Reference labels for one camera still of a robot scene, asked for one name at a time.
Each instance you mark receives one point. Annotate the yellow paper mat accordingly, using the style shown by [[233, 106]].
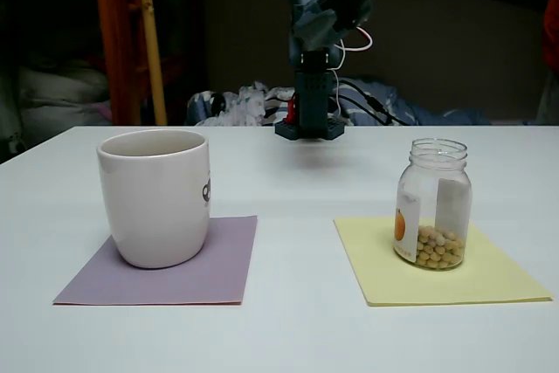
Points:
[[480, 277]]

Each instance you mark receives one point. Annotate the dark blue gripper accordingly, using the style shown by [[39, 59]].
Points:
[[335, 23]]

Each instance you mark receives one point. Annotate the purple paper mat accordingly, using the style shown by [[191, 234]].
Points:
[[218, 268]]

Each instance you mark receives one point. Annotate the orange wooden post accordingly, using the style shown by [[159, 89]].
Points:
[[113, 41]]

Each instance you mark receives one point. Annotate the glass jar with label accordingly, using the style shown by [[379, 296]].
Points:
[[436, 172]]

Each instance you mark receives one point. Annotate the yellow beans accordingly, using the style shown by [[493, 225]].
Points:
[[436, 250]]

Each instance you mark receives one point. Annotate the red table clamp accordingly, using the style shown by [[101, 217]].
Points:
[[291, 111]]

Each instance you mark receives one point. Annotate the yellow bamboo stick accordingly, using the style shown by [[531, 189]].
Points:
[[153, 54]]

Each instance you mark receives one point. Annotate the white bedding bundle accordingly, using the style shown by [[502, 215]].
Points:
[[52, 93]]

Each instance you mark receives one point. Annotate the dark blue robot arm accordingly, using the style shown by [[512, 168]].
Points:
[[312, 106]]

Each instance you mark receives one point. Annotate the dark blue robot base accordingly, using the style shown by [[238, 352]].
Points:
[[334, 130]]

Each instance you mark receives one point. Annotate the patterned bed quilt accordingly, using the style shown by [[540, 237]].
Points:
[[415, 113]]

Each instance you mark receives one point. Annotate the white ceramic mug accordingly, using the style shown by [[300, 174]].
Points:
[[153, 198]]

